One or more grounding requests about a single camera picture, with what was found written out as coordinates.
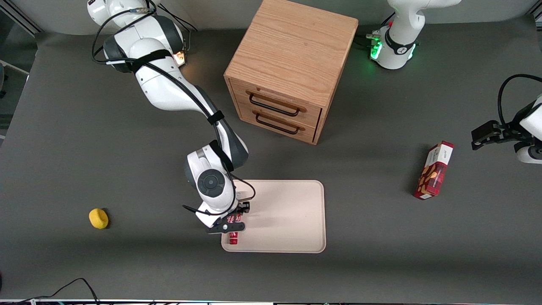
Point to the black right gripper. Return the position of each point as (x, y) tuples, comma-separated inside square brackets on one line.
[(243, 208)]

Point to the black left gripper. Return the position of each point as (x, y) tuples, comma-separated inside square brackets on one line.
[(508, 128)]

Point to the red coke bottle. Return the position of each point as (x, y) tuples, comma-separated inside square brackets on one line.
[(233, 238)]

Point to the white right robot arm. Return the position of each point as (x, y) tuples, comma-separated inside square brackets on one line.
[(169, 89)]

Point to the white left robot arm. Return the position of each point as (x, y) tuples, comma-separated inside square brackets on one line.
[(396, 46)]

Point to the cream rectangular tray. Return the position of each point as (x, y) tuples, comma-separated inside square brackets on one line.
[(283, 216)]

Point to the red cookie box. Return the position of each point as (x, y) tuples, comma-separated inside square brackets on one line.
[(434, 171)]

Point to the wooden drawer front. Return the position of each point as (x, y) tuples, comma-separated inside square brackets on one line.
[(250, 116), (313, 115)]

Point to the yellow round sponge ball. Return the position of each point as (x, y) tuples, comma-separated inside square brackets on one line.
[(98, 218)]

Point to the oak wooden drawer cabinet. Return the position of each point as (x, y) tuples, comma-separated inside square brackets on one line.
[(296, 46)]

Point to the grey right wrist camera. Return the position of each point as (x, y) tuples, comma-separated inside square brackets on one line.
[(224, 228)]

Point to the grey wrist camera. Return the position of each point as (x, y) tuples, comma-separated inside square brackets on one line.
[(529, 153), (224, 228)]

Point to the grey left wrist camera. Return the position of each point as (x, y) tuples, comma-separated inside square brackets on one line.
[(529, 153)]

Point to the grey metal frame rail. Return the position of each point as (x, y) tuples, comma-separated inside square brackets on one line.
[(21, 18)]

